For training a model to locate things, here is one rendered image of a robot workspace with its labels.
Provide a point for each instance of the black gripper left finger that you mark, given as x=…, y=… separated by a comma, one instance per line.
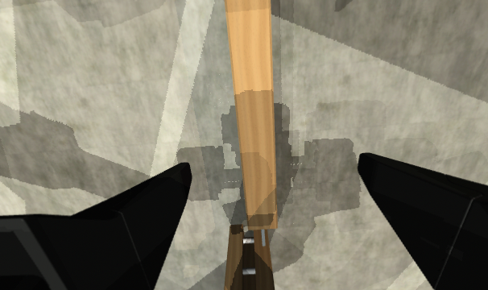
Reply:
x=118, y=244

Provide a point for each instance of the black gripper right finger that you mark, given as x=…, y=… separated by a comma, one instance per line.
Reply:
x=442, y=220

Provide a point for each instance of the brown wooden board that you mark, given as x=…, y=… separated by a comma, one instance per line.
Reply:
x=249, y=34

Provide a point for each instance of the brown wooden post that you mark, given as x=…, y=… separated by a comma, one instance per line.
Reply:
x=248, y=264

